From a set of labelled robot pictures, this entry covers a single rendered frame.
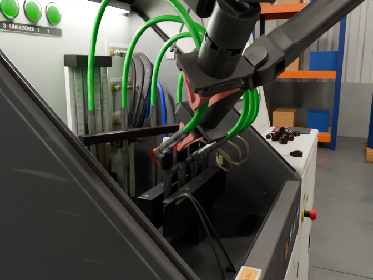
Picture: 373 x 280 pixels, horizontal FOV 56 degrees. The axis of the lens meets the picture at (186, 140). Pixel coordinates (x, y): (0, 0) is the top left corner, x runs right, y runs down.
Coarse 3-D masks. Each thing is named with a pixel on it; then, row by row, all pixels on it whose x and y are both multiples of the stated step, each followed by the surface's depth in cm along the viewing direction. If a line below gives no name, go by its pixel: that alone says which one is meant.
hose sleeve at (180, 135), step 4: (176, 132) 63; (180, 132) 61; (184, 132) 61; (172, 136) 63; (176, 136) 62; (180, 136) 62; (184, 136) 61; (168, 140) 64; (172, 140) 63; (176, 140) 63; (180, 140) 62; (164, 144) 65; (168, 144) 64; (172, 144) 64; (176, 144) 64; (160, 148) 66; (164, 148) 65; (168, 148) 65; (172, 148) 65; (164, 152) 66
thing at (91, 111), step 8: (104, 0) 73; (168, 0) 59; (176, 0) 59; (104, 8) 74; (176, 8) 58; (184, 8) 58; (96, 16) 76; (184, 16) 57; (96, 24) 77; (192, 24) 57; (96, 32) 78; (192, 32) 56; (96, 40) 79; (200, 40) 56; (88, 56) 81; (88, 64) 81; (88, 72) 82; (88, 80) 82; (88, 88) 83; (88, 96) 83; (88, 104) 84; (208, 104) 57; (88, 112) 84; (200, 112) 58; (192, 120) 59; (200, 120) 59; (184, 128) 61; (192, 128) 60
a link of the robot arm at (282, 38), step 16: (320, 0) 64; (336, 0) 63; (352, 0) 63; (304, 16) 64; (320, 16) 63; (336, 16) 64; (272, 32) 64; (288, 32) 63; (304, 32) 63; (320, 32) 64; (272, 48) 63; (288, 48) 62; (304, 48) 65; (272, 64) 62; (288, 64) 67; (256, 80) 66; (272, 80) 68
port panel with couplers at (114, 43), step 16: (112, 32) 102; (112, 48) 103; (112, 64) 103; (112, 80) 104; (128, 80) 112; (112, 96) 105; (128, 96) 112; (112, 112) 105; (128, 112) 113; (112, 128) 106
